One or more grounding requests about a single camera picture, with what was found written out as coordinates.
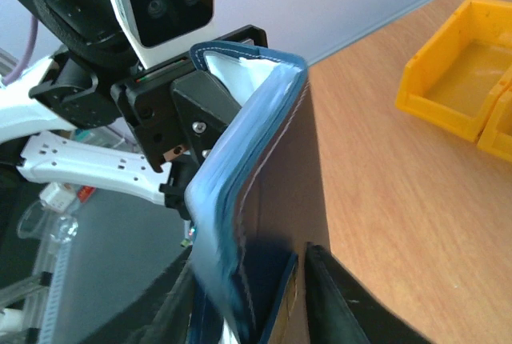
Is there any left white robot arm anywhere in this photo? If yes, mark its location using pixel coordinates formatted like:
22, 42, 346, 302
1, 0, 240, 210

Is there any yellow bin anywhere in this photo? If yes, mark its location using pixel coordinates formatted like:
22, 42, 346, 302
395, 0, 511, 142
477, 85, 512, 162

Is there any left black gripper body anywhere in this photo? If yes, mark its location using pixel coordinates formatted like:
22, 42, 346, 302
110, 24, 268, 173

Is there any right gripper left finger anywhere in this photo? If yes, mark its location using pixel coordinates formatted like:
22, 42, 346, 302
82, 247, 195, 343

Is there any grey slotted cable duct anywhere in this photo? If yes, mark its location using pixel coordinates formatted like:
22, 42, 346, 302
38, 214, 78, 343

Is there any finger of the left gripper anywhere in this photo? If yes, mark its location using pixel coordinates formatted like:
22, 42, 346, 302
170, 70, 241, 165

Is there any blue card holder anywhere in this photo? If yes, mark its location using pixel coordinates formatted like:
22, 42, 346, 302
185, 41, 329, 343

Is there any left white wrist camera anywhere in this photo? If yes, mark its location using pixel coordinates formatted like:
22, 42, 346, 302
110, 0, 215, 69

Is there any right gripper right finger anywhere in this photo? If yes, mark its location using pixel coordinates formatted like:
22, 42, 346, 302
304, 242, 430, 343

